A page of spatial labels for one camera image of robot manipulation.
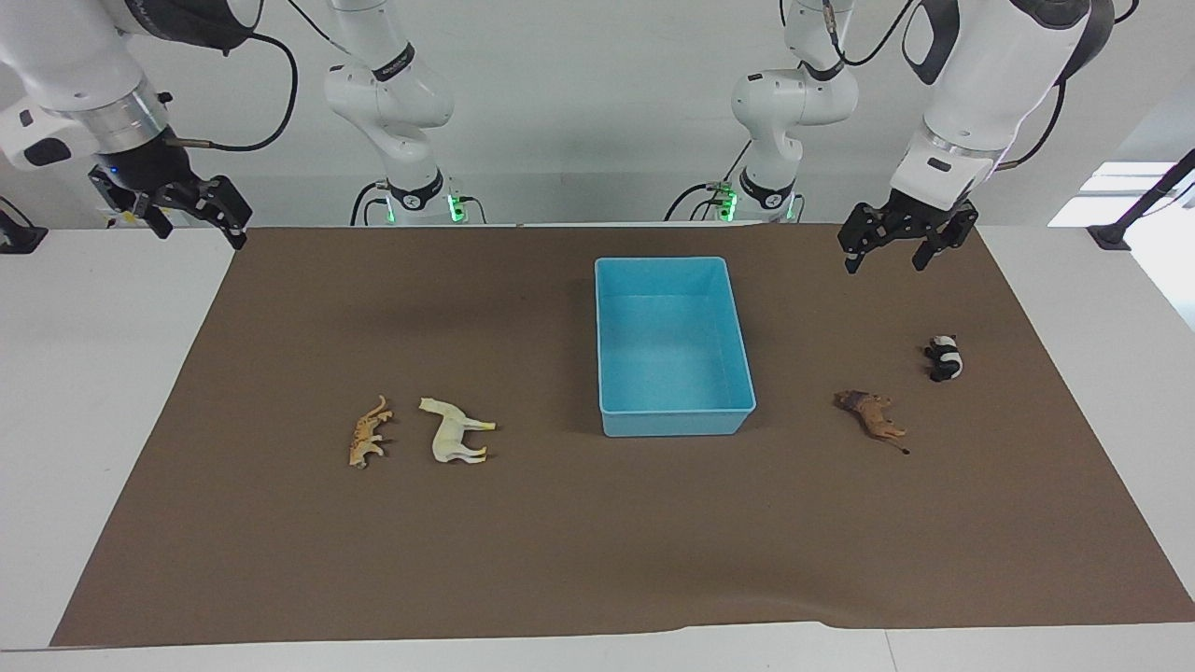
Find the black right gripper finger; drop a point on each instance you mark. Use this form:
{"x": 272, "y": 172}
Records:
{"x": 157, "y": 213}
{"x": 229, "y": 210}

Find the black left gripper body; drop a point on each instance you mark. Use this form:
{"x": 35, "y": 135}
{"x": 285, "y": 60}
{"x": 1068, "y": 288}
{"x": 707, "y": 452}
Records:
{"x": 924, "y": 216}

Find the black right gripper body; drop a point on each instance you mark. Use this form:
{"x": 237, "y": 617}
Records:
{"x": 154, "y": 177}

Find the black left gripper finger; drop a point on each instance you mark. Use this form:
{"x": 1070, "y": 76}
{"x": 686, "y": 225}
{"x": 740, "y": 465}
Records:
{"x": 936, "y": 250}
{"x": 859, "y": 233}

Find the black and white panda toy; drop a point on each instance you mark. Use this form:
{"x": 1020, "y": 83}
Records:
{"x": 948, "y": 359}

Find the brown lion toy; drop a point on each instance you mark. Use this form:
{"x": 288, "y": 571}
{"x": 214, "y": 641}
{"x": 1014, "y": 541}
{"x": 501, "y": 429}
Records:
{"x": 873, "y": 415}

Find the orange tiger toy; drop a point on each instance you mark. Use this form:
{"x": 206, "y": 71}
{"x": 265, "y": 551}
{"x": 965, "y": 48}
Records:
{"x": 367, "y": 434}

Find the white horse toy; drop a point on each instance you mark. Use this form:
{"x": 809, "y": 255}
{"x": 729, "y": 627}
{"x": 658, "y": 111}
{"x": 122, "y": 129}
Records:
{"x": 450, "y": 429}

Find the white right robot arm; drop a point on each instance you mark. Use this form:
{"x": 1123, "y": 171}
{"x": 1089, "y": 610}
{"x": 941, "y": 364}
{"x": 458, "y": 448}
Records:
{"x": 75, "y": 65}

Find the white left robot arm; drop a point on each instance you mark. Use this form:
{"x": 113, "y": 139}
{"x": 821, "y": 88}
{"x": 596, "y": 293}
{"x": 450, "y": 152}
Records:
{"x": 999, "y": 56}

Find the blue plastic storage box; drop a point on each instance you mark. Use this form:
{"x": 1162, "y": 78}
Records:
{"x": 672, "y": 336}

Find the black table clamp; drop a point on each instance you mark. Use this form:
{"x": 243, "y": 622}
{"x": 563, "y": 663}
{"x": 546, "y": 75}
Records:
{"x": 19, "y": 238}

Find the black stand with pole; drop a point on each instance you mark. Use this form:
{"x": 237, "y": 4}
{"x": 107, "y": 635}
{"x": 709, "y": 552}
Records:
{"x": 1111, "y": 235}

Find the brown table mat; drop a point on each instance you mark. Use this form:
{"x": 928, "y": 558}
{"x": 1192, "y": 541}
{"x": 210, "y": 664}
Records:
{"x": 560, "y": 541}

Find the white wall socket box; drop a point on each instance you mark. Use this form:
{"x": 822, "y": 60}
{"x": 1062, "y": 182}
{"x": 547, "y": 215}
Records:
{"x": 112, "y": 221}

